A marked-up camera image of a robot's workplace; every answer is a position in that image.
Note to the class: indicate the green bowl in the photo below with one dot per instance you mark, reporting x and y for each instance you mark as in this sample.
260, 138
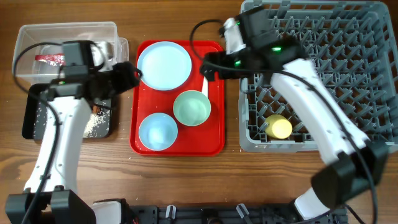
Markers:
192, 108

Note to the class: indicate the white rice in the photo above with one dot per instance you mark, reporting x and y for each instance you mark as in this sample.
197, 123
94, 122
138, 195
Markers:
97, 127

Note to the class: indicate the white plastic spoon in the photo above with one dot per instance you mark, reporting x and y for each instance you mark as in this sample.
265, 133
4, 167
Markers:
204, 89

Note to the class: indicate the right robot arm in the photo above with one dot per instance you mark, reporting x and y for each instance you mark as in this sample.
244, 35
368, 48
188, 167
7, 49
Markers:
353, 163

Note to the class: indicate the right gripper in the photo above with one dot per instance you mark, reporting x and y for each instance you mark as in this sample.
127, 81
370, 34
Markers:
226, 73

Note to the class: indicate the red snack wrapper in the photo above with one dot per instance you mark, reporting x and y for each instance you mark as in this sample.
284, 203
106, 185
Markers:
51, 59

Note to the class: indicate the brown sausage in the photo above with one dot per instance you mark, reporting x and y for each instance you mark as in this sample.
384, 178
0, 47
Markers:
96, 109

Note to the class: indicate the red serving tray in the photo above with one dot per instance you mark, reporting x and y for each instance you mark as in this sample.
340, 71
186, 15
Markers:
206, 139

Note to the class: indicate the light blue bowl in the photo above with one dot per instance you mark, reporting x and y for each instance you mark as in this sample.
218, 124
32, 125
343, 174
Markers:
158, 131

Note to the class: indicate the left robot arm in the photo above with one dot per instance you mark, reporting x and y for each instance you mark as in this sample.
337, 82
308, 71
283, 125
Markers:
50, 196

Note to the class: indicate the clear plastic waste bin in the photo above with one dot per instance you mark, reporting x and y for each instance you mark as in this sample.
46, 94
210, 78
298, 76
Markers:
34, 72

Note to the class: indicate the black waste tray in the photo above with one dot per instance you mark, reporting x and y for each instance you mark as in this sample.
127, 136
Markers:
29, 118

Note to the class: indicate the yellow cup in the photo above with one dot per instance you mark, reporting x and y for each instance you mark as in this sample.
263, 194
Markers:
278, 126

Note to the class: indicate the light blue plate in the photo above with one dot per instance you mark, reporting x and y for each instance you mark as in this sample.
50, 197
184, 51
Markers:
165, 65

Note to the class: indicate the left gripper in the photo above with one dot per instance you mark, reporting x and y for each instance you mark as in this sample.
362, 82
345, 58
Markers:
122, 78

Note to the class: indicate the grey dishwasher rack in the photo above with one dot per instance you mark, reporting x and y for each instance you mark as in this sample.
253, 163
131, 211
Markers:
353, 47

